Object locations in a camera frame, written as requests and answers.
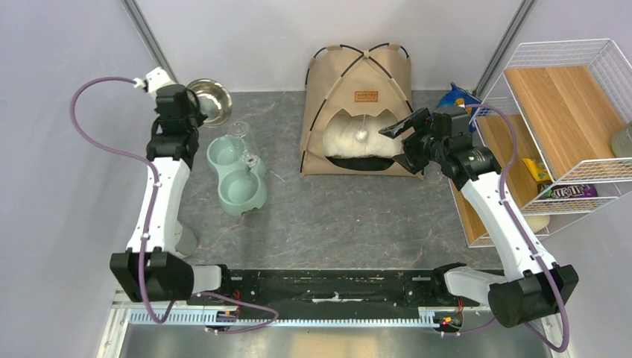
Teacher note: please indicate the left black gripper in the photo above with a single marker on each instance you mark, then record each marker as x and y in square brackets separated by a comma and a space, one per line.
[177, 115]

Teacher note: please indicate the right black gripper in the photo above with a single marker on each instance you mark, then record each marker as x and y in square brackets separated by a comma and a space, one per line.
[419, 136]

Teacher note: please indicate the steel pet bowl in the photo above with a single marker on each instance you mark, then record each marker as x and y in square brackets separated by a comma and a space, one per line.
[215, 101]

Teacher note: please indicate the clear plastic water bottle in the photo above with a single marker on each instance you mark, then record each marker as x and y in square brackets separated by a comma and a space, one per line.
[250, 153]

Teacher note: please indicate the mint green bowl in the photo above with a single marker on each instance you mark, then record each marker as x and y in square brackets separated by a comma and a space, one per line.
[240, 188]

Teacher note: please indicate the white fluffy pillow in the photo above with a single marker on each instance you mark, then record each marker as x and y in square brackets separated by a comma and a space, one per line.
[349, 136]

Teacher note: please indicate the black tent pole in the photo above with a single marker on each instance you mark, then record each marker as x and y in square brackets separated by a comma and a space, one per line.
[365, 52]

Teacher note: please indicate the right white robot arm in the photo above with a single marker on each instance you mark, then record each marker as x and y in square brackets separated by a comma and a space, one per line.
[534, 285]

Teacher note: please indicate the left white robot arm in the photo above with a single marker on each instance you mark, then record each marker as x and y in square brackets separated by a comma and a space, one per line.
[152, 267]

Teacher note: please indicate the blue chip bag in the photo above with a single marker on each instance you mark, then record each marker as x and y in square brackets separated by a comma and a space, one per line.
[457, 96]

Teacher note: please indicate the white pompom toy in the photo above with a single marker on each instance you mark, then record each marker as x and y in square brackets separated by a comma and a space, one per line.
[362, 133]

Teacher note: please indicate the yellow snack packet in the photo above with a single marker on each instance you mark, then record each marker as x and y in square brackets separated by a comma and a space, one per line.
[537, 169]

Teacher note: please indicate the grey toilet paper roll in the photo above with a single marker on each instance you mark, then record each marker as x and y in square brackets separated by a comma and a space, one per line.
[186, 241]

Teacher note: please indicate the cream round object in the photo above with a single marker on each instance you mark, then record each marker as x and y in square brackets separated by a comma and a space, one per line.
[537, 223]

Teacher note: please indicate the purple candy bag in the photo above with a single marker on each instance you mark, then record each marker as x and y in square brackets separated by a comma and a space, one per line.
[566, 191]

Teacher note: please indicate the clear glass jar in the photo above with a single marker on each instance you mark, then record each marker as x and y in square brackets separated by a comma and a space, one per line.
[620, 142]

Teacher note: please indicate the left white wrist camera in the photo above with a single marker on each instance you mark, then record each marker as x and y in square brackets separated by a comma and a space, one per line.
[154, 80]

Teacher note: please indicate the white wire shelf rack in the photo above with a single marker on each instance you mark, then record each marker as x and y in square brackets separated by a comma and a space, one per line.
[560, 102]

